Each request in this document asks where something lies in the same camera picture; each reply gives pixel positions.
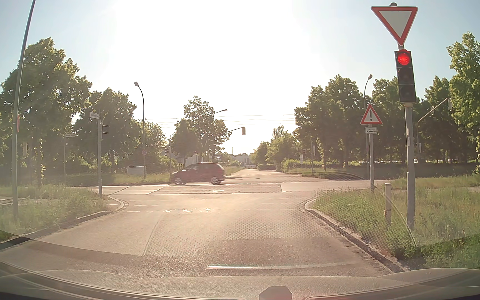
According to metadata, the building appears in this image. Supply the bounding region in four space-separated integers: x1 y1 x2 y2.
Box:
223 153 254 166

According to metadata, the dark red car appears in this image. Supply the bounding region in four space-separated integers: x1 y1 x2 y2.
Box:
169 162 226 186

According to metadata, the tree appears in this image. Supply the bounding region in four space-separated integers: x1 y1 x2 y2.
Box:
172 96 232 164

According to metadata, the grey asphalt road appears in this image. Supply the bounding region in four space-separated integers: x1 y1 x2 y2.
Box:
0 168 480 279

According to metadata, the row of trees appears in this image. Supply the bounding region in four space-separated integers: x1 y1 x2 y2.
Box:
0 37 170 184
294 32 480 173

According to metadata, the car's own bonnet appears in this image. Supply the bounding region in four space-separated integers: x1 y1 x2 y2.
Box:
0 256 480 300

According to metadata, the traffic light with give-way sign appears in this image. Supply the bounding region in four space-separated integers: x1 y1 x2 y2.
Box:
370 2 419 231

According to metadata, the grass verge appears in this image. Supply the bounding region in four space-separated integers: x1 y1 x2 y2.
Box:
313 172 480 273
0 184 111 251

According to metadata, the warning sign on post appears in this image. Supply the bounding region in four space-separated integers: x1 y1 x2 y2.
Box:
359 103 383 192

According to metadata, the traffic light on post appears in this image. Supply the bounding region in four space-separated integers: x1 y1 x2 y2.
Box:
89 111 109 196

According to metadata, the white marker post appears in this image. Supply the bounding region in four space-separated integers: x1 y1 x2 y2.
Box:
384 182 392 223

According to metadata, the road sign on post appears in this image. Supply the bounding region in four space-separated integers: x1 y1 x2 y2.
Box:
63 132 76 178

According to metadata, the tall curved lamp post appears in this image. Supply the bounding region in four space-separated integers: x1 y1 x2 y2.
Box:
11 0 36 219

